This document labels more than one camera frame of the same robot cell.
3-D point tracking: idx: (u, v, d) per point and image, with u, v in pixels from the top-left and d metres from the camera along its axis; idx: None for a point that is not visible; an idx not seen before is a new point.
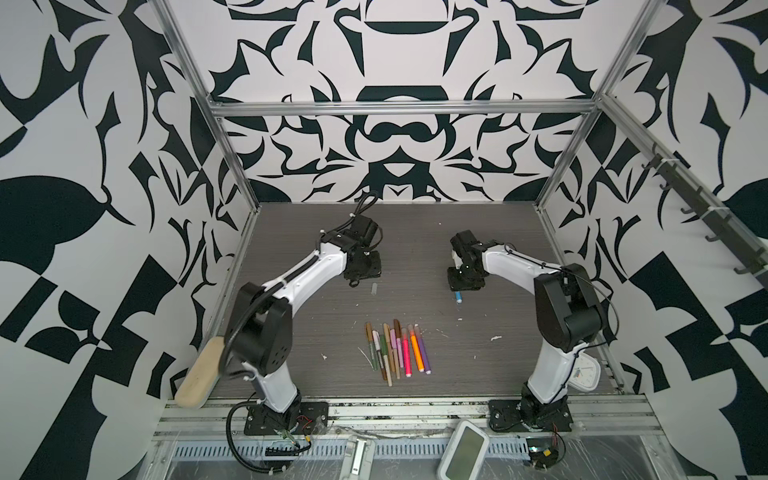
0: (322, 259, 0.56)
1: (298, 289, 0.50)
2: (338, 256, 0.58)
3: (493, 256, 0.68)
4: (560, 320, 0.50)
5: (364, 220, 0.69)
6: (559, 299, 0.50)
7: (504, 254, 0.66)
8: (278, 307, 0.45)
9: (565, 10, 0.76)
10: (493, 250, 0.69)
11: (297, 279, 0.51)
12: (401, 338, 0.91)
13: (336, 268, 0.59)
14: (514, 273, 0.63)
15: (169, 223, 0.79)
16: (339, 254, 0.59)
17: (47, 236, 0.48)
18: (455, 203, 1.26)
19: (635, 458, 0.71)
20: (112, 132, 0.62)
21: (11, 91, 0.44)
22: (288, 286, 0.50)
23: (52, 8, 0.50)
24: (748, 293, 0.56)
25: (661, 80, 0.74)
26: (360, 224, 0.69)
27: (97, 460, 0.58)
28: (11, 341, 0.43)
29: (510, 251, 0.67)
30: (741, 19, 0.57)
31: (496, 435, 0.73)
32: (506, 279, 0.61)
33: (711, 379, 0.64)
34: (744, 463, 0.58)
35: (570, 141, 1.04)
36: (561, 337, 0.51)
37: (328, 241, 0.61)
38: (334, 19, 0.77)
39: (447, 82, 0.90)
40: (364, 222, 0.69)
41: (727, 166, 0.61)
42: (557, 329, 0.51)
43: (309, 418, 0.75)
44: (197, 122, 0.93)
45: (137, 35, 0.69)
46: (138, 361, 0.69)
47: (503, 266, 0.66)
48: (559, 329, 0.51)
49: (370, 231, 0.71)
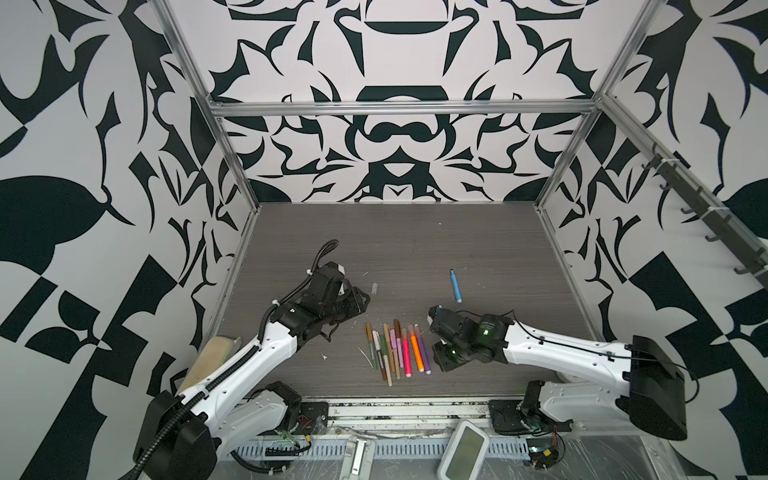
0: (263, 348, 0.50)
1: (224, 396, 0.43)
2: (284, 343, 0.52)
3: (521, 351, 0.53)
4: (680, 424, 0.40)
5: (324, 278, 0.59)
6: (666, 400, 0.40)
7: (536, 345, 0.52)
8: (193, 428, 0.39)
9: (565, 9, 0.76)
10: (513, 343, 0.54)
11: (225, 383, 0.44)
12: (401, 338, 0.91)
13: (284, 353, 0.52)
14: (567, 367, 0.49)
15: (169, 223, 0.79)
16: (286, 339, 0.52)
17: (47, 236, 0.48)
18: (455, 203, 1.26)
19: (635, 458, 0.71)
20: (112, 132, 0.62)
21: (11, 90, 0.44)
22: (212, 395, 0.43)
23: (52, 8, 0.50)
24: (748, 293, 0.56)
25: (661, 80, 0.74)
26: (317, 287, 0.60)
27: (96, 460, 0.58)
28: (11, 341, 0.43)
29: (542, 340, 0.52)
30: (742, 19, 0.57)
31: (497, 436, 0.73)
32: (543, 367, 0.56)
33: (710, 379, 0.64)
34: (744, 463, 0.58)
35: (570, 141, 1.04)
36: (679, 435, 0.42)
37: (276, 321, 0.55)
38: (334, 19, 0.77)
39: (447, 82, 0.90)
40: (323, 283, 0.59)
41: (727, 166, 0.61)
42: (673, 429, 0.42)
43: (309, 418, 0.75)
44: (197, 122, 0.93)
45: (138, 35, 0.69)
46: (138, 362, 0.69)
47: (538, 358, 0.52)
48: (677, 430, 0.41)
49: (331, 293, 0.62)
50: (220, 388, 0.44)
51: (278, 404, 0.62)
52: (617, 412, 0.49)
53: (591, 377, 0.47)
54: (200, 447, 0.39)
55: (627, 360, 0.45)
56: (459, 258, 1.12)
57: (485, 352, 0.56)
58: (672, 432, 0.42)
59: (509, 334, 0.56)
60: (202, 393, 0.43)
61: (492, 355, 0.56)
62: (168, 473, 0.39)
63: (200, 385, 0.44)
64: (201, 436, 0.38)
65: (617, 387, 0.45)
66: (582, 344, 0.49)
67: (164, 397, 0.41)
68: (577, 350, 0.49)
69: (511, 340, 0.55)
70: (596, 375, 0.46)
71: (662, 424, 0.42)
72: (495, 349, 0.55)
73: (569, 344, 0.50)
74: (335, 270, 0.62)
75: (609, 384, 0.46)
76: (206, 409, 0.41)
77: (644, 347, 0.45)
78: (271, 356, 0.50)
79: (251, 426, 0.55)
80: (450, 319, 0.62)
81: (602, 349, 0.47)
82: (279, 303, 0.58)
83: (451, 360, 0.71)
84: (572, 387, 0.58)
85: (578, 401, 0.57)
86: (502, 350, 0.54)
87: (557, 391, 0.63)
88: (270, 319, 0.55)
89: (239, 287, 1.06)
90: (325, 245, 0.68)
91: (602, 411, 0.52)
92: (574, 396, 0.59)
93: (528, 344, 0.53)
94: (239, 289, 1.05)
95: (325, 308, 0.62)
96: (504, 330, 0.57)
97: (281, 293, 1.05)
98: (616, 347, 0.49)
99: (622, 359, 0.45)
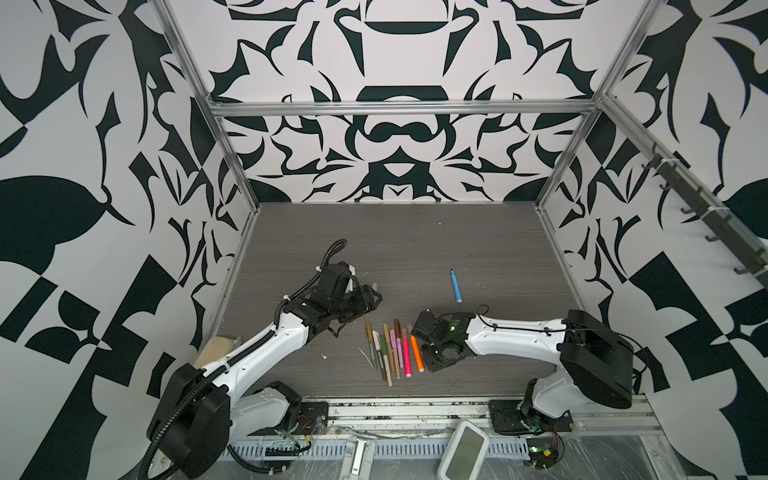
0: (279, 334, 0.52)
1: (243, 373, 0.45)
2: (299, 331, 0.54)
3: (481, 340, 0.57)
4: (616, 388, 0.43)
5: (334, 275, 0.62)
6: (598, 366, 0.43)
7: (491, 332, 0.57)
8: (214, 400, 0.40)
9: (565, 10, 0.76)
10: (473, 334, 0.59)
11: (245, 361, 0.46)
12: (400, 338, 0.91)
13: (296, 342, 0.55)
14: (516, 348, 0.53)
15: (169, 223, 0.79)
16: (300, 328, 0.55)
17: (47, 236, 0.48)
18: (455, 203, 1.26)
19: (635, 458, 0.71)
20: (112, 132, 0.62)
21: (11, 90, 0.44)
22: (233, 371, 0.44)
23: (52, 8, 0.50)
24: (748, 293, 0.56)
25: (661, 79, 0.74)
26: (325, 283, 0.63)
27: (96, 460, 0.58)
28: (11, 341, 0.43)
29: (494, 326, 0.57)
30: (741, 19, 0.57)
31: (496, 436, 0.73)
32: (503, 352, 0.56)
33: (711, 379, 0.64)
34: (744, 463, 0.58)
35: (569, 141, 1.05)
36: (621, 399, 0.43)
37: (290, 311, 0.57)
38: (334, 19, 0.77)
39: (447, 82, 0.90)
40: (331, 280, 0.62)
41: (728, 166, 0.61)
42: (615, 396, 0.43)
43: (309, 418, 0.75)
44: (197, 122, 0.93)
45: (138, 35, 0.69)
46: (138, 362, 0.69)
47: (496, 345, 0.56)
48: (617, 393, 0.43)
49: (338, 288, 0.64)
50: (241, 364, 0.46)
51: (282, 401, 0.62)
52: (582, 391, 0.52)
53: (534, 352, 0.51)
54: (218, 420, 0.40)
55: (562, 333, 0.48)
56: (459, 258, 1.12)
57: (452, 348, 0.61)
58: (616, 397, 0.43)
59: (470, 326, 0.61)
60: (224, 367, 0.45)
61: (459, 350, 0.61)
62: (185, 446, 0.39)
63: (221, 361, 0.45)
64: (221, 407, 0.40)
65: (554, 357, 0.48)
66: (526, 325, 0.53)
67: (186, 371, 0.42)
68: (522, 330, 0.53)
69: (471, 331, 0.60)
70: (539, 350, 0.49)
71: (604, 389, 0.44)
72: (462, 344, 0.61)
73: (516, 326, 0.54)
74: (344, 268, 0.64)
75: (548, 356, 0.49)
76: (227, 381, 0.43)
77: (581, 320, 0.47)
78: (286, 341, 0.52)
79: (253, 423, 0.55)
80: (426, 321, 0.68)
81: (542, 327, 0.51)
82: (290, 298, 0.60)
83: (437, 360, 0.76)
84: (555, 375, 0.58)
85: (557, 392, 0.58)
86: (466, 342, 0.59)
87: (543, 386, 0.65)
88: (282, 311, 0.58)
89: (239, 286, 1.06)
90: (334, 244, 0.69)
91: (573, 393, 0.53)
92: (551, 385, 0.62)
93: (484, 332, 0.58)
94: (239, 289, 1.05)
95: (334, 303, 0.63)
96: (465, 324, 0.62)
97: (281, 293, 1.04)
98: (554, 323, 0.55)
99: (558, 332, 0.49)
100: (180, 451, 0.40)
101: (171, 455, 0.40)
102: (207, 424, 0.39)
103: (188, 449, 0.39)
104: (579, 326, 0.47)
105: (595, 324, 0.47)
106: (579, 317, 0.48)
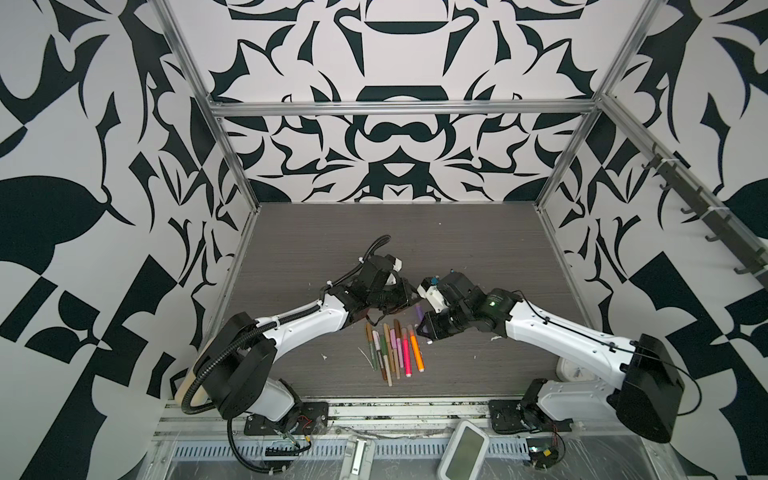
0: (321, 310, 0.55)
1: (290, 333, 0.48)
2: (339, 313, 0.57)
3: (523, 327, 0.53)
4: (668, 427, 0.40)
5: (376, 268, 0.62)
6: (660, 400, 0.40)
7: (539, 324, 0.52)
8: (260, 350, 0.43)
9: (565, 9, 0.76)
10: (519, 317, 0.54)
11: (292, 324, 0.49)
12: (400, 338, 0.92)
13: (334, 323, 0.57)
14: (565, 350, 0.49)
15: (169, 223, 0.79)
16: (341, 310, 0.57)
17: (47, 236, 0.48)
18: (455, 203, 1.26)
19: (634, 458, 0.71)
20: (112, 133, 0.61)
21: (12, 90, 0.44)
22: (280, 330, 0.47)
23: (52, 8, 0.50)
24: (749, 294, 0.56)
25: (662, 79, 0.73)
26: (367, 274, 0.64)
27: (97, 460, 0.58)
28: (11, 341, 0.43)
29: (546, 319, 0.52)
30: (741, 19, 0.57)
31: (497, 436, 0.73)
32: (540, 345, 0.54)
33: (710, 379, 0.64)
34: (744, 464, 0.58)
35: (570, 141, 1.04)
36: (664, 436, 0.42)
37: (333, 294, 0.60)
38: (334, 19, 0.77)
39: (447, 82, 0.90)
40: (372, 273, 0.63)
41: (728, 166, 0.61)
42: (658, 431, 0.42)
43: (309, 418, 0.75)
44: (197, 122, 0.93)
45: (138, 35, 0.69)
46: (138, 361, 0.69)
47: (538, 337, 0.52)
48: (662, 430, 0.41)
49: (378, 283, 0.65)
50: (287, 327, 0.48)
51: (288, 397, 0.62)
52: (608, 410, 0.49)
53: (585, 364, 0.48)
54: (259, 372, 0.43)
55: (630, 354, 0.44)
56: (459, 258, 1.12)
57: (485, 322, 0.57)
58: (657, 433, 0.42)
59: (514, 308, 0.56)
60: (274, 324, 0.48)
61: (493, 326, 0.56)
62: (224, 389, 0.43)
63: (272, 317, 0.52)
64: (265, 359, 0.42)
65: (612, 377, 0.45)
66: (584, 330, 0.49)
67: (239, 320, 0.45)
68: (579, 335, 0.49)
69: (515, 314, 0.55)
70: (594, 363, 0.46)
71: (646, 420, 0.42)
72: (499, 321, 0.56)
73: (572, 327, 0.50)
74: (386, 260, 0.65)
75: (602, 373, 0.46)
76: (276, 336, 0.46)
77: (651, 345, 0.44)
78: (326, 319, 0.54)
79: (266, 406, 0.57)
80: (461, 283, 0.61)
81: (605, 339, 0.47)
82: (332, 284, 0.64)
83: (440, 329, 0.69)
84: (570, 384, 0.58)
85: (571, 397, 0.58)
86: (504, 322, 0.55)
87: (555, 388, 0.64)
88: (325, 294, 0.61)
89: (239, 286, 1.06)
90: (378, 239, 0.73)
91: (596, 408, 0.52)
92: (571, 392, 0.59)
93: (532, 321, 0.53)
94: (239, 289, 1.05)
95: (369, 294, 0.65)
96: (510, 304, 0.57)
97: (281, 292, 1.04)
98: (620, 340, 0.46)
99: (624, 352, 0.45)
100: (222, 391, 0.43)
101: (215, 392, 0.43)
102: (250, 372, 0.42)
103: (227, 391, 0.43)
104: (647, 352, 0.44)
105: (666, 354, 0.43)
106: (651, 343, 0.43)
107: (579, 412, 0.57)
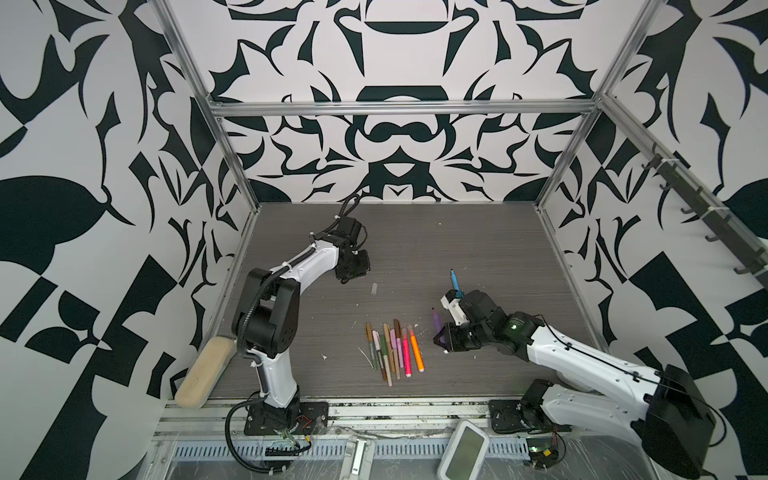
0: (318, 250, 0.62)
1: (302, 272, 0.54)
2: (332, 249, 0.64)
3: (545, 353, 0.54)
4: (695, 460, 0.39)
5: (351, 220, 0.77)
6: (689, 433, 0.40)
7: (562, 350, 0.53)
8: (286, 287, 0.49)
9: (565, 10, 0.76)
10: (539, 343, 0.55)
11: (301, 265, 0.56)
12: (400, 338, 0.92)
13: (330, 259, 0.64)
14: (588, 378, 0.50)
15: (169, 222, 0.79)
16: (333, 247, 0.65)
17: (48, 236, 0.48)
18: (455, 203, 1.26)
19: (634, 458, 0.71)
20: (113, 133, 0.62)
21: (12, 91, 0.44)
22: (293, 270, 0.54)
23: (52, 9, 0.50)
24: (749, 293, 0.56)
25: (661, 79, 0.74)
26: (344, 225, 0.77)
27: (97, 460, 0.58)
28: (11, 341, 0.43)
29: (568, 346, 0.53)
30: (741, 19, 0.57)
31: (497, 436, 0.73)
32: (564, 373, 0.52)
33: (710, 379, 0.64)
34: (744, 464, 0.58)
35: (570, 141, 1.04)
36: (694, 470, 0.41)
37: (320, 239, 0.66)
38: (334, 19, 0.77)
39: (447, 82, 0.90)
40: (349, 223, 0.76)
41: (728, 166, 0.61)
42: (686, 463, 0.41)
43: (309, 418, 0.75)
44: (197, 122, 0.93)
45: (138, 35, 0.69)
46: (138, 361, 0.69)
47: (561, 364, 0.53)
48: (691, 464, 0.40)
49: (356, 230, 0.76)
50: (298, 267, 0.55)
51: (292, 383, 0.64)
52: (631, 435, 0.48)
53: (609, 393, 0.48)
54: (293, 306, 0.50)
55: (654, 385, 0.44)
56: (459, 259, 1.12)
57: (507, 345, 0.58)
58: (686, 467, 0.41)
59: (535, 333, 0.57)
60: (287, 265, 0.55)
61: (514, 350, 0.57)
62: (267, 332, 0.49)
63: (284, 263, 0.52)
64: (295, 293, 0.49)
65: (636, 408, 0.45)
66: (607, 357, 0.49)
67: None
68: (602, 363, 0.49)
69: (537, 339, 0.56)
70: (618, 392, 0.46)
71: (674, 453, 0.42)
72: (520, 345, 0.57)
73: (596, 354, 0.50)
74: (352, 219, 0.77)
75: (625, 402, 0.46)
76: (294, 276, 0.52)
77: (677, 377, 0.44)
78: (324, 257, 0.61)
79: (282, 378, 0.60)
80: (483, 302, 0.62)
81: (628, 368, 0.47)
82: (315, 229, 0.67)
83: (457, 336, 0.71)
84: (580, 396, 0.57)
85: (585, 411, 0.57)
86: (526, 346, 0.56)
87: (564, 395, 0.63)
88: (316, 240, 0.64)
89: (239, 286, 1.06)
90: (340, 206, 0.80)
91: (613, 428, 0.52)
92: (585, 406, 0.58)
93: (554, 347, 0.54)
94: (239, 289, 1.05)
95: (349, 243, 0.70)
96: (531, 329, 0.58)
97: None
98: (645, 370, 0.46)
99: (648, 382, 0.45)
100: (265, 335, 0.49)
101: (260, 339, 0.49)
102: (286, 309, 0.49)
103: (270, 332, 0.49)
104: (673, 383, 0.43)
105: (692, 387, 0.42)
106: (677, 375, 0.44)
107: (588, 424, 0.57)
